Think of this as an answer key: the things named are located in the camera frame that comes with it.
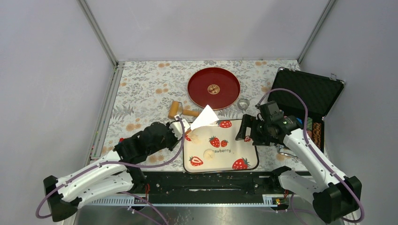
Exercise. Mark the wooden roller with handle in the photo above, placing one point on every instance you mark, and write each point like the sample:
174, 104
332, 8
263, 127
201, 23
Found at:
176, 108

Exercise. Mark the strawberry pattern rectangular tray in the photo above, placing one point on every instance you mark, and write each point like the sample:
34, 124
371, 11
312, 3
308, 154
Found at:
230, 155

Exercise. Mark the round cut dough wrapper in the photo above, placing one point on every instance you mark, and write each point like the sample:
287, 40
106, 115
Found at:
209, 154

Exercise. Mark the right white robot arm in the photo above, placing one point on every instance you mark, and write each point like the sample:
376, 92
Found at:
332, 194

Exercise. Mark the white dough piece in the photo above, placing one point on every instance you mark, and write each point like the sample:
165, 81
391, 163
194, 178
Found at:
193, 138

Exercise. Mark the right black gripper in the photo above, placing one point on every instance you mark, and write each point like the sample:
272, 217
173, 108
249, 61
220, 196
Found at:
250, 121

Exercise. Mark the red round lacquer tray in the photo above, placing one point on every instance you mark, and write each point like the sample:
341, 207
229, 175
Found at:
216, 87

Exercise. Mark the metal round cookie cutter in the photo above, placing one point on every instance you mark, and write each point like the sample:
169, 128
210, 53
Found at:
243, 104

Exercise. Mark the floral tablecloth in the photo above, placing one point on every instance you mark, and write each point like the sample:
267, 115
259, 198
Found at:
146, 90

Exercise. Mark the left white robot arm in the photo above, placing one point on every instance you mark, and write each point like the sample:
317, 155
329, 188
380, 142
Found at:
120, 170

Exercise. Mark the black poker chip case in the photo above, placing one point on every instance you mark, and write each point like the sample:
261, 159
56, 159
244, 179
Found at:
319, 93

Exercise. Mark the metal scraper orange handle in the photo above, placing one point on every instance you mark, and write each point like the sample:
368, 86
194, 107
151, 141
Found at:
205, 118

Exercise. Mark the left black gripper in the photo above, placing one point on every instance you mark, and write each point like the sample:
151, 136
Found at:
175, 140

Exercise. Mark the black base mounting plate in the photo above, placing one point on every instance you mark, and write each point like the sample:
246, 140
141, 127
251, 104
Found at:
209, 188

